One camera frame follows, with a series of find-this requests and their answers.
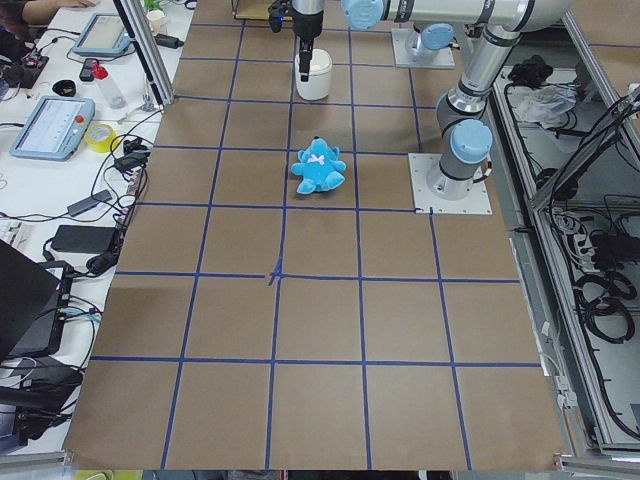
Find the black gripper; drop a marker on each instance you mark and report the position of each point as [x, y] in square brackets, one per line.
[306, 23]

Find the white lidded trash can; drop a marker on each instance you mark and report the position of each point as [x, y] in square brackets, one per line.
[320, 75]

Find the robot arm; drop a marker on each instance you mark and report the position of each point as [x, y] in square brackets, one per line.
[503, 22]
[307, 16]

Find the blue teddy bear plush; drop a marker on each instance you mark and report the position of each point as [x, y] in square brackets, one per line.
[319, 167]

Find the paper cup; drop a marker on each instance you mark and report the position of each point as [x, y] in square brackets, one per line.
[158, 22]

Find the clear bottle red cap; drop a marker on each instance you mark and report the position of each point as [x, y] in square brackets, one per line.
[108, 87]

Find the blue teach pendant far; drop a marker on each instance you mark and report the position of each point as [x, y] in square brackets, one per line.
[103, 36]

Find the blue teach pendant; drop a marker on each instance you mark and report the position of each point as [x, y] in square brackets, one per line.
[55, 128]
[103, 36]

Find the yellow tape roll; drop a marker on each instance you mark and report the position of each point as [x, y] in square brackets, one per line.
[99, 137]

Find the black bowl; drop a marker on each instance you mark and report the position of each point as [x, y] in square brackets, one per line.
[65, 88]

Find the blue teach pendant near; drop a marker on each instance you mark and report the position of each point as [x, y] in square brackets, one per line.
[55, 128]

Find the black power adapter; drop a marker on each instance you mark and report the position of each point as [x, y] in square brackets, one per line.
[83, 239]

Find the black laptop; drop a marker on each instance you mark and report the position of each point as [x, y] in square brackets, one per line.
[33, 297]

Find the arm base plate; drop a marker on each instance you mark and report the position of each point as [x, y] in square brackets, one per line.
[435, 193]
[427, 49]

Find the aluminium frame post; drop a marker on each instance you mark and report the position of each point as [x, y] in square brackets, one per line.
[136, 25]

